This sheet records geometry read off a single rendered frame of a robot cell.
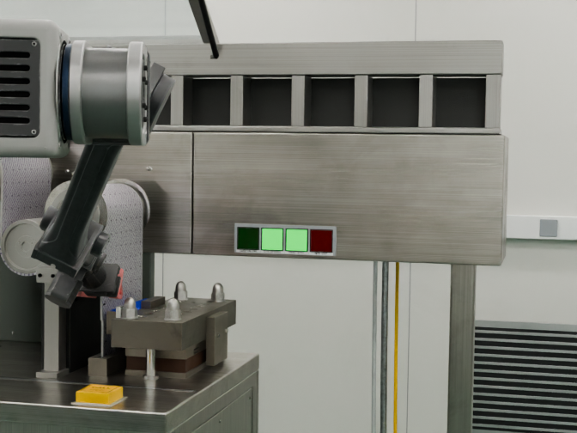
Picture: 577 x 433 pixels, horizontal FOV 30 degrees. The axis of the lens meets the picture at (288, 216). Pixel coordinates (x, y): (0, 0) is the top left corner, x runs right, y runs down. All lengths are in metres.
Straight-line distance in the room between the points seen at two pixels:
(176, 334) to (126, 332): 0.11
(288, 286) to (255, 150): 2.45
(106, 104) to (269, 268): 3.81
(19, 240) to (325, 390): 2.80
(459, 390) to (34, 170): 1.16
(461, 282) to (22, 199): 1.07
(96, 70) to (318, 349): 3.85
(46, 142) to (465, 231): 1.45
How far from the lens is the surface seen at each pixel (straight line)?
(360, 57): 2.55
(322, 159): 2.55
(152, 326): 2.31
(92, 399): 2.13
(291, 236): 2.57
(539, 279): 4.85
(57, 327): 2.39
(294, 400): 5.08
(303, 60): 2.58
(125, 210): 2.49
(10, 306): 2.86
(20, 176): 2.54
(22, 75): 1.23
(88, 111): 1.24
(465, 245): 2.51
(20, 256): 2.46
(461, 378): 2.72
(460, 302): 2.69
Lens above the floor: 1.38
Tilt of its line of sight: 3 degrees down
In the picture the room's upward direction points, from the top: 1 degrees clockwise
